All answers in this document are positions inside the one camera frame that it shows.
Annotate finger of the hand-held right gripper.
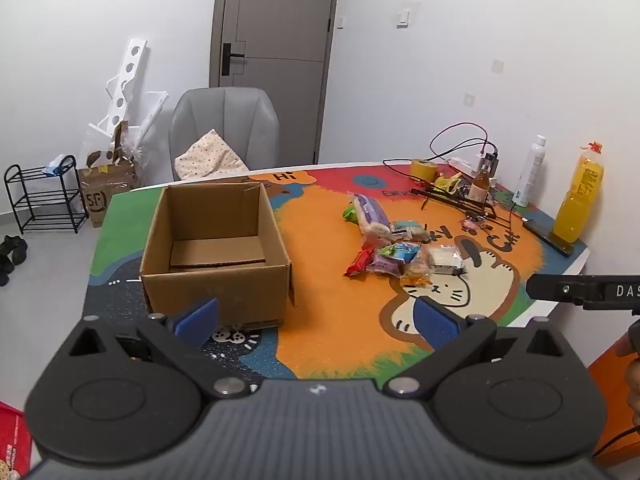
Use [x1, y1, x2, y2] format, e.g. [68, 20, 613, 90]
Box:
[525, 274, 603, 309]

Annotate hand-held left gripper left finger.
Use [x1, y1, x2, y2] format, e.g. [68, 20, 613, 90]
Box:
[67, 298, 251, 401]

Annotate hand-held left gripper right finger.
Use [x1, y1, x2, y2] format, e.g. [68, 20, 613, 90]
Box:
[384, 296, 563, 401]

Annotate brown cardboard box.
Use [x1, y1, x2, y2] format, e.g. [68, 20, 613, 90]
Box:
[140, 182, 296, 330]

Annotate orange yellow snack packet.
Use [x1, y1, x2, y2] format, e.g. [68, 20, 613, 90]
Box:
[400, 255, 436, 287]

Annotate clear cookie packet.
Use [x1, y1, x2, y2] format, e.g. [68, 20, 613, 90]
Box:
[427, 244, 468, 276]

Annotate blue snack packet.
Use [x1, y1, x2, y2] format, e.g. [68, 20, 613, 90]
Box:
[377, 241, 422, 263]

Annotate teal cracker packet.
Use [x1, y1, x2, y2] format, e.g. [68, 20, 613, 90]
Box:
[391, 220, 427, 241]

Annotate red snack packet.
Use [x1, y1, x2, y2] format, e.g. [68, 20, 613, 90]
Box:
[343, 248, 376, 277]

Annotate purple white snack packet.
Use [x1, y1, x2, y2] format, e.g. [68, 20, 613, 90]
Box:
[352, 192, 393, 238]

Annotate person's right hand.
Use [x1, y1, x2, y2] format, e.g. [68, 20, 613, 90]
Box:
[614, 321, 640, 428]

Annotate black phone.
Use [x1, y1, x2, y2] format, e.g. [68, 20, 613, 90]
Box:
[522, 217, 576, 257]

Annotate orange juice bottle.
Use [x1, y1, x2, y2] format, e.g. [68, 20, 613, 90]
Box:
[552, 141, 605, 243]

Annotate white spray can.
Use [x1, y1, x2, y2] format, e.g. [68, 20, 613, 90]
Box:
[512, 135, 548, 206]

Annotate brown glass bottle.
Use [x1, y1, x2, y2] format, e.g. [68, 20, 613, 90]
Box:
[469, 152, 493, 204]

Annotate black clothes hangers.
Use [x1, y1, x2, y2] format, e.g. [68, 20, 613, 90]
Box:
[382, 160, 501, 221]

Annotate yellow plastic bag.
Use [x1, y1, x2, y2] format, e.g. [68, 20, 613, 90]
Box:
[434, 172, 463, 196]

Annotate black charger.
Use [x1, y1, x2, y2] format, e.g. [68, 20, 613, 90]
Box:
[477, 149, 501, 178]

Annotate yellow tape roll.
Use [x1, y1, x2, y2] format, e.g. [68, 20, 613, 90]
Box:
[411, 158, 441, 181]

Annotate white power strip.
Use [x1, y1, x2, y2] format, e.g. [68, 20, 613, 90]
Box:
[448, 156, 483, 177]

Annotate brown paper bag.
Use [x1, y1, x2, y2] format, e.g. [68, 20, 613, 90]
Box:
[77, 122, 140, 228]

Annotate dotted cream pillow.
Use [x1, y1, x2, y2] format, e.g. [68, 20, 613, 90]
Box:
[174, 129, 251, 181]

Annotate black shoe rack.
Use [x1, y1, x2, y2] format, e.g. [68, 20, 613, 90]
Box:
[4, 155, 90, 235]

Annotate grey chair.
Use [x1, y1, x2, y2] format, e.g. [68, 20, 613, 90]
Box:
[169, 87, 280, 182]

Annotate red printed box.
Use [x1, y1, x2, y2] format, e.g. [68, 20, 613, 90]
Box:
[0, 401, 35, 480]

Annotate grey door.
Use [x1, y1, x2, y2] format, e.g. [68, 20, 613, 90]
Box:
[210, 0, 342, 165]

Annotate black cable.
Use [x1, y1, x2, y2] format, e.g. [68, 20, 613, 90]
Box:
[428, 122, 501, 161]

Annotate black door handle lock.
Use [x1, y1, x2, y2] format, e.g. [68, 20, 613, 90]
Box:
[220, 42, 247, 77]

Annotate white perforated shelf frame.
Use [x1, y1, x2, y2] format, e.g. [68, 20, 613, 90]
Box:
[89, 37, 170, 148]

